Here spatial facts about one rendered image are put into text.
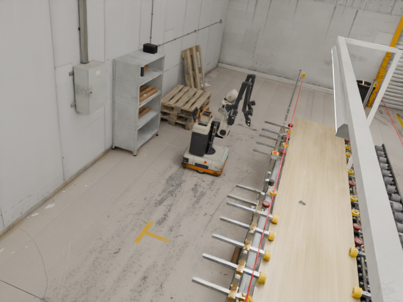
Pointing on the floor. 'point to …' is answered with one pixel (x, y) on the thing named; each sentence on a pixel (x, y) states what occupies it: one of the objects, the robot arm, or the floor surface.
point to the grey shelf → (122, 123)
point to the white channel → (372, 183)
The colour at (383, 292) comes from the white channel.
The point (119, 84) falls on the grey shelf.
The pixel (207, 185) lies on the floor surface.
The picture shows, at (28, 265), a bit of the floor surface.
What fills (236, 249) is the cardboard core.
